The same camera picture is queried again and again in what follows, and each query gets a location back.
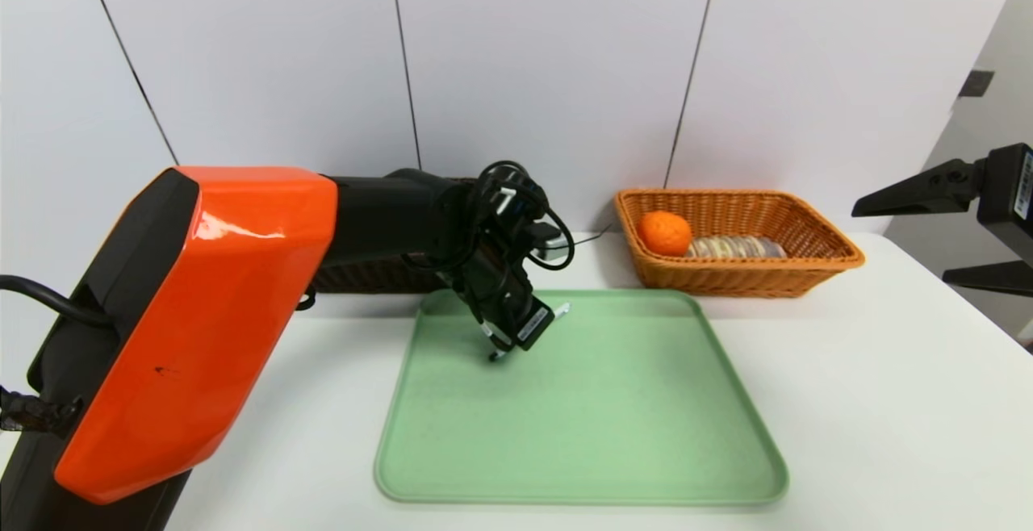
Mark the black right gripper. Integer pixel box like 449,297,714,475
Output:
851,142,1033,298

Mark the orange fruit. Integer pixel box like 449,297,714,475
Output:
637,210,693,257

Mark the thin white stylus pen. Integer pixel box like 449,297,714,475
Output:
488,303,571,362

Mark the orange wicker basket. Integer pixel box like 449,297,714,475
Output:
615,187,865,299

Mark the dark brown wicker basket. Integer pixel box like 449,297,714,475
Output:
311,178,489,295

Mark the light green plastic tray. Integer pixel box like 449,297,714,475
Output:
374,287,790,508

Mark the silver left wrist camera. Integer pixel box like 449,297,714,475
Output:
529,223,566,261

